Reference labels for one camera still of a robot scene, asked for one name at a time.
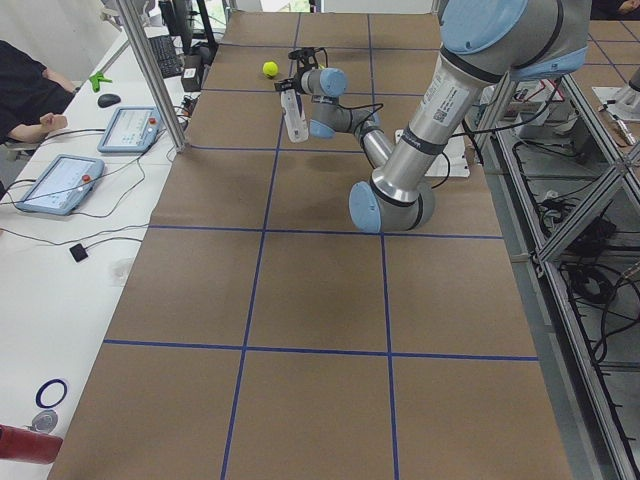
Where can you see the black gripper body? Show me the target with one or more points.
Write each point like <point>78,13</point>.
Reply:
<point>296,83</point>

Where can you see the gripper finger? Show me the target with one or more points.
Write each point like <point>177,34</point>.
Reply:
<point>284,85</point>

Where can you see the clear tennis ball can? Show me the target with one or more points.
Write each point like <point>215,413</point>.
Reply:
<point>294,116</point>

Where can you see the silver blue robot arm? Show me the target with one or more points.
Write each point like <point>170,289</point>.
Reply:
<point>482,41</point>

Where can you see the far yellow tennis ball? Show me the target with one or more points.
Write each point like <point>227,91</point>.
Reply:
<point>270,69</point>

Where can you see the black box with label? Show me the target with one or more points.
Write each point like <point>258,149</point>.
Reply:
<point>192,73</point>

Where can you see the black keyboard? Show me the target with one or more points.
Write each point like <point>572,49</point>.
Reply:
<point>165,55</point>

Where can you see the far blue teach pendant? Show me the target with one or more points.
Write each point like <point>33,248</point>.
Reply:
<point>132,129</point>

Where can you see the blue teach pendant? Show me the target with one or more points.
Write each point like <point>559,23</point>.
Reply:
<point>63,186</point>
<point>132,129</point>

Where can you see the black computer mouse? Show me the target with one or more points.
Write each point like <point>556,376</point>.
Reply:
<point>108,100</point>

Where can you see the green plastic clamp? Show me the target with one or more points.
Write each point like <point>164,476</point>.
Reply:
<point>97,79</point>

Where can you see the near blue teach pendant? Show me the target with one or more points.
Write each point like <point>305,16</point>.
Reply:
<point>63,186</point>

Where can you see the brown paper table cover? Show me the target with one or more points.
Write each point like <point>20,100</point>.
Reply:
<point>261,336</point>

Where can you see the seated person in black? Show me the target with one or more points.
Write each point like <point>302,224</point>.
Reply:
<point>33,97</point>

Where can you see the small black square puck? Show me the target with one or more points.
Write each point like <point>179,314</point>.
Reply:
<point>78,252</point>

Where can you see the silver metal disc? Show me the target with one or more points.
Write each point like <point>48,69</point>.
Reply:
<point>44,422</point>

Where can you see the red cylinder bottle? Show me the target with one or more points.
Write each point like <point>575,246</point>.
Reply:
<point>23,445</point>

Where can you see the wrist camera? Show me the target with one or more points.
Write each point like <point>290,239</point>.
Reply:
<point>306,59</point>

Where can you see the white camera mast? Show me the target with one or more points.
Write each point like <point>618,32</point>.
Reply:
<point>452,162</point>

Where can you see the aluminium frame post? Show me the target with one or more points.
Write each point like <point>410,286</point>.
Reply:
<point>151,72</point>

